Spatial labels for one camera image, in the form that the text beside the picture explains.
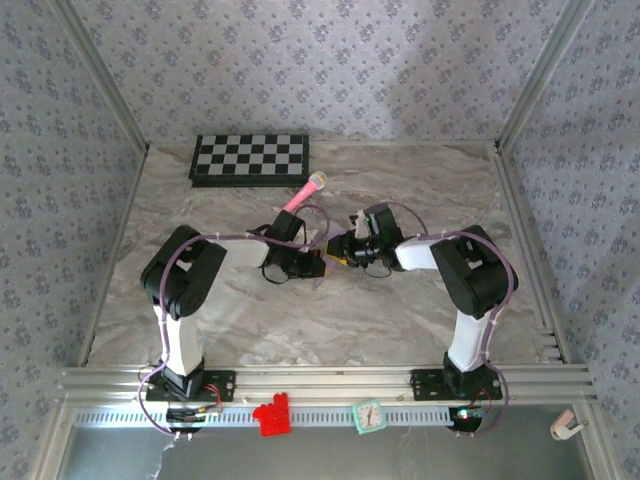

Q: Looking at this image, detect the lavender paper sheet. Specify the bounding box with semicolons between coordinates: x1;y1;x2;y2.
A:
312;227;347;292

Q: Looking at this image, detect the black left gripper cable loop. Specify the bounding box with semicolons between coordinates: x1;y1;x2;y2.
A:
262;264;294;286

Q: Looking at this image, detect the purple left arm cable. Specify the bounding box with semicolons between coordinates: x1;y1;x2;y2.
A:
137;202;331;437

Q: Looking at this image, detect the grey sheet metal shelf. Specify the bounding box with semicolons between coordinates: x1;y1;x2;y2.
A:
29;404;621;480

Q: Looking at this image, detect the aluminium side rail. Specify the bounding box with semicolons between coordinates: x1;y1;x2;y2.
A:
492;144;571;364
77;144;151;366

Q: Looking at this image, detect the red power wire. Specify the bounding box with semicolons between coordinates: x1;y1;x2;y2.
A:
203;383;225;414
472;386;495;414

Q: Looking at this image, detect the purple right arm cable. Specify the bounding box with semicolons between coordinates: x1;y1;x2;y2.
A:
384;202;521;437

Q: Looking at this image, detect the pink toy microphone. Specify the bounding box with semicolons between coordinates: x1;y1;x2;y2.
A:
282;171;330;214

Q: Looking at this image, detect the small green square clock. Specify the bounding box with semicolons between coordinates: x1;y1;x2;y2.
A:
351;399;386;435

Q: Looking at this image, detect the aluminium mounting rail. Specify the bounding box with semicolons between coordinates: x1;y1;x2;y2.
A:
54;364;599;406

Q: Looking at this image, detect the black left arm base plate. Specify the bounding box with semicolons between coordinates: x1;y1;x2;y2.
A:
145;368;237;404

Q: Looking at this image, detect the slotted grey cable duct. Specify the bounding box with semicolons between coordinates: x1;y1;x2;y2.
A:
72;404;489;430

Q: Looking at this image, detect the red toy brick block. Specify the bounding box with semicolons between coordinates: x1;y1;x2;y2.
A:
252;392;292;438

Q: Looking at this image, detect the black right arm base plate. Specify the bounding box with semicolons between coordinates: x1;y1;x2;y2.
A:
410;368;503;403

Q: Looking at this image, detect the pink plastic hook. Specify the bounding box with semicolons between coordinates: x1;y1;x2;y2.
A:
549;408;587;441

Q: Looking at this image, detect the aluminium frame post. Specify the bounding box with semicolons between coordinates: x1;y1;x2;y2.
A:
494;0;596;151

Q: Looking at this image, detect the black and white chessboard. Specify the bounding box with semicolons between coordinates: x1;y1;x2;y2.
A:
187;133;311;189

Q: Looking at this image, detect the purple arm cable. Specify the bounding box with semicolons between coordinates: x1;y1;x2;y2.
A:
137;202;331;437
384;202;521;437

